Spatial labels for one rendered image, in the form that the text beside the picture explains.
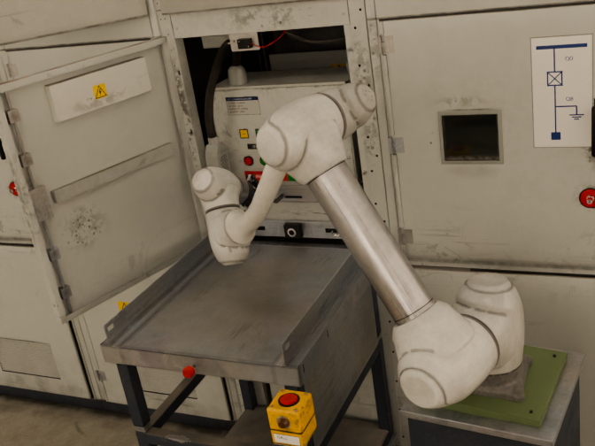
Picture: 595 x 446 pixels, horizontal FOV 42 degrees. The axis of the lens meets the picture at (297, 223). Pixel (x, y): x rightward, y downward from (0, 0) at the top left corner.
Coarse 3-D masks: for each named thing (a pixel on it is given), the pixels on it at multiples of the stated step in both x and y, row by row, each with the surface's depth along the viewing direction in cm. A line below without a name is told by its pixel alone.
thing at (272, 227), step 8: (264, 224) 270; (272, 224) 269; (280, 224) 267; (304, 224) 263; (312, 224) 262; (320, 224) 261; (328, 224) 260; (256, 232) 273; (264, 232) 271; (272, 232) 270; (280, 232) 269; (304, 232) 265; (312, 232) 264; (320, 232) 262; (328, 232) 261; (336, 232) 260
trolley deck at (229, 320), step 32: (256, 256) 262; (288, 256) 258; (320, 256) 255; (192, 288) 247; (224, 288) 243; (256, 288) 240; (288, 288) 237; (320, 288) 234; (352, 288) 230; (160, 320) 230; (192, 320) 227; (224, 320) 225; (256, 320) 222; (288, 320) 219; (128, 352) 219; (160, 352) 214; (192, 352) 211; (224, 352) 209; (256, 352) 206; (320, 352) 209; (288, 384) 200
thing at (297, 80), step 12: (252, 72) 273; (264, 72) 270; (276, 72) 267; (288, 72) 264; (300, 72) 261; (312, 72) 259; (324, 72) 256; (336, 72) 253; (228, 84) 260; (252, 84) 255; (264, 84) 252; (276, 84) 248; (288, 84) 245; (300, 84) 244; (312, 84) 242; (324, 84) 241; (360, 168) 252; (360, 180) 253
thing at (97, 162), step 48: (144, 48) 245; (0, 96) 216; (48, 96) 225; (96, 96) 235; (144, 96) 252; (48, 144) 229; (96, 144) 241; (144, 144) 255; (48, 192) 231; (96, 192) 244; (144, 192) 258; (48, 240) 232; (96, 240) 246; (144, 240) 261; (192, 240) 276; (48, 288) 235; (96, 288) 249
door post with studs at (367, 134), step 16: (352, 0) 222; (352, 16) 223; (352, 32) 225; (352, 48) 228; (352, 64) 230; (368, 64) 227; (352, 80) 232; (368, 80) 230; (368, 128) 236; (368, 144) 238; (368, 160) 240; (368, 176) 243; (368, 192) 246; (384, 208) 245; (400, 400) 274; (400, 416) 277
